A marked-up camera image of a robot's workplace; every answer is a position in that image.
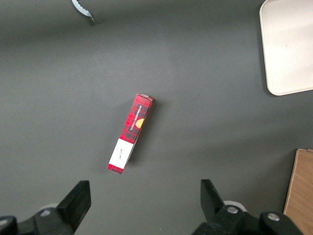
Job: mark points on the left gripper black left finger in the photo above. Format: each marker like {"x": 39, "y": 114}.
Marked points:
{"x": 71, "y": 210}

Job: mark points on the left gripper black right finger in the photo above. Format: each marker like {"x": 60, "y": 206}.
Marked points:
{"x": 212, "y": 213}

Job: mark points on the beige rectangular plastic tray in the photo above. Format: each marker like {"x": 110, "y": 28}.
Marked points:
{"x": 288, "y": 49}

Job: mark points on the wooden two-drawer cabinet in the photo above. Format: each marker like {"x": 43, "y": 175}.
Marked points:
{"x": 300, "y": 191}

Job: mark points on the red tartan shortbread box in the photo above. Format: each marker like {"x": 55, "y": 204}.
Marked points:
{"x": 132, "y": 122}

